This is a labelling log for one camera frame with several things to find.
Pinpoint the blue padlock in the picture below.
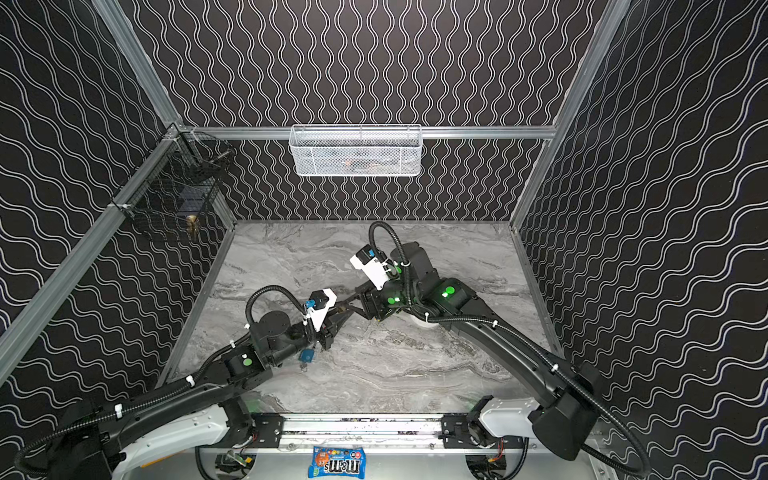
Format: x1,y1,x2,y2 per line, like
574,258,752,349
299,349,316,367

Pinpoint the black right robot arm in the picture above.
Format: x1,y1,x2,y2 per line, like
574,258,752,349
350,220,651,479

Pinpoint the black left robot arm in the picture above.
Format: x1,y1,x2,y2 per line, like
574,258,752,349
14,285,355,479

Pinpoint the blue candy bag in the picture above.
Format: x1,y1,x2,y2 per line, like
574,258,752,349
308,446,367,479

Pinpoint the brass object in basket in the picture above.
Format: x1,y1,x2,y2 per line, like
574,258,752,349
186,215,199,235

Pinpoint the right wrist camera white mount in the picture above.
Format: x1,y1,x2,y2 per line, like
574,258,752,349
350,244,400,291

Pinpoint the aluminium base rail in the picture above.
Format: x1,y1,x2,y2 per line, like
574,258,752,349
197,411,607,454

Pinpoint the white wire mesh basket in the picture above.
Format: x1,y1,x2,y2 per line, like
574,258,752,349
289,124,424,177

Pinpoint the black wire basket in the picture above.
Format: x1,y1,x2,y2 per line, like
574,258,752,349
116,127,235,244

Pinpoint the aluminium corner frame post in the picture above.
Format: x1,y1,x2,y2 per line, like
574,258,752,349
92,0,183,126

